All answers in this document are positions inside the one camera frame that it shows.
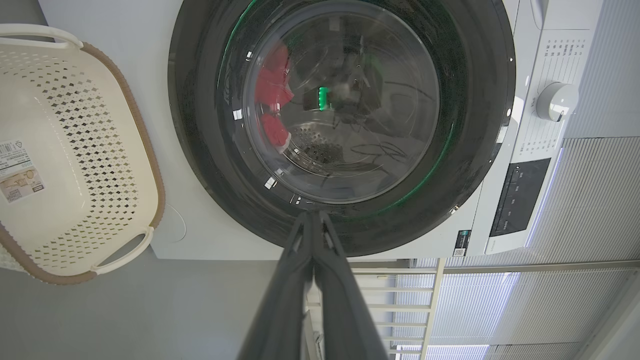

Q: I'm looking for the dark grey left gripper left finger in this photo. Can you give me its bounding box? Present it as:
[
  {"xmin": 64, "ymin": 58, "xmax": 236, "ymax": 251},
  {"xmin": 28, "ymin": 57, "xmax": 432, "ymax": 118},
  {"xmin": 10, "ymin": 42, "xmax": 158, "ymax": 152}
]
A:
[{"xmin": 237, "ymin": 212, "xmax": 314, "ymax": 360}]

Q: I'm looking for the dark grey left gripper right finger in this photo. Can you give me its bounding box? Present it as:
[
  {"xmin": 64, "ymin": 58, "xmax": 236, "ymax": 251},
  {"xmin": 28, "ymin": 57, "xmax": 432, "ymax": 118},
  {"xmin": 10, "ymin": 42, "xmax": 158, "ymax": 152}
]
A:
[{"xmin": 313, "ymin": 211, "xmax": 388, "ymax": 360}]

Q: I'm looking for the black round glass washer door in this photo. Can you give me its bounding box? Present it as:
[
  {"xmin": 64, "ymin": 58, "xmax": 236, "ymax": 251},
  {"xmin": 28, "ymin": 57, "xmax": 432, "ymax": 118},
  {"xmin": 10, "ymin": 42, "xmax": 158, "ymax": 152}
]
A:
[{"xmin": 167, "ymin": 0, "xmax": 517, "ymax": 257}]

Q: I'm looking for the red and white garment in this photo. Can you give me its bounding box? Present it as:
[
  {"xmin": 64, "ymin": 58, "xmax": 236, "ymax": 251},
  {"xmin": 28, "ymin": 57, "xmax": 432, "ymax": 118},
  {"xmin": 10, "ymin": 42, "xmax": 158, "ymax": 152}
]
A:
[{"xmin": 254, "ymin": 44, "xmax": 296, "ymax": 148}]

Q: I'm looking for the black washing machine control panel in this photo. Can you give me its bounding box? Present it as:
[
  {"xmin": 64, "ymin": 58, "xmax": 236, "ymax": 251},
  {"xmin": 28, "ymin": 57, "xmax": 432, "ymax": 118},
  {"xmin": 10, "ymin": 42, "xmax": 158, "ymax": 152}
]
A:
[{"xmin": 489, "ymin": 158, "xmax": 552, "ymax": 238}]

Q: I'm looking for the white washing machine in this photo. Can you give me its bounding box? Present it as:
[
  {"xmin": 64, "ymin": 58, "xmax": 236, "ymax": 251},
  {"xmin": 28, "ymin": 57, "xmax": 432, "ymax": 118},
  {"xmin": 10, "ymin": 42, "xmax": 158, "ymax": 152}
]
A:
[{"xmin": 39, "ymin": 0, "xmax": 606, "ymax": 261}]

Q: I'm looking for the cream laundry basket brown rim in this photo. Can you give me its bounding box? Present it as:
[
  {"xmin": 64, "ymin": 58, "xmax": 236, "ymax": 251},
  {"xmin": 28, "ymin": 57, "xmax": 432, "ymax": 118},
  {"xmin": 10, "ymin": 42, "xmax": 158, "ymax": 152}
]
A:
[{"xmin": 0, "ymin": 24, "xmax": 166, "ymax": 286}]

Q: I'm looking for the product label sticker with barcode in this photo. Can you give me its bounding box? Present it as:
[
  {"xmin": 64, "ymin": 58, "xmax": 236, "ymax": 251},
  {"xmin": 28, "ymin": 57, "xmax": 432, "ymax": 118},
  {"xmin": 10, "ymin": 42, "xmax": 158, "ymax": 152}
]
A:
[{"xmin": 0, "ymin": 140, "xmax": 46, "ymax": 204}]

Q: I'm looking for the white washing machine dial knob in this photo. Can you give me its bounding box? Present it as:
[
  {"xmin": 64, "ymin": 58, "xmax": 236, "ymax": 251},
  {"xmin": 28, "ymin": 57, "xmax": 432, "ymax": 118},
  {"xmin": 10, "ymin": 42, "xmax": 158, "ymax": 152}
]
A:
[{"xmin": 536, "ymin": 81, "xmax": 580, "ymax": 122}]

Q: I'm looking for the white railing rack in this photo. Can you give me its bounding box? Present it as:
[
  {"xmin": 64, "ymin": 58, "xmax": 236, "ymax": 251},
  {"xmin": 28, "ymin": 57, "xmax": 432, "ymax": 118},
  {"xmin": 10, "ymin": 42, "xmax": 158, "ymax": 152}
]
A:
[{"xmin": 305, "ymin": 257, "xmax": 446, "ymax": 360}]

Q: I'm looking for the white round filter cover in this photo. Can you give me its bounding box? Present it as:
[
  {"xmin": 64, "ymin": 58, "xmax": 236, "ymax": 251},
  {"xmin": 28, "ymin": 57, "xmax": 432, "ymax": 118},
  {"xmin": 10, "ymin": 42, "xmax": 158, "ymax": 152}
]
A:
[{"xmin": 164, "ymin": 202, "xmax": 187, "ymax": 244}]

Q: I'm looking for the small QR code sticker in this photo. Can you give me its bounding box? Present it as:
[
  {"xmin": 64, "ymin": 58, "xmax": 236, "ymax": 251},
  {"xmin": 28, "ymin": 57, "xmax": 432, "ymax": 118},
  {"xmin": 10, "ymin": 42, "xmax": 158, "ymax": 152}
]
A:
[{"xmin": 452, "ymin": 230, "xmax": 472, "ymax": 257}]

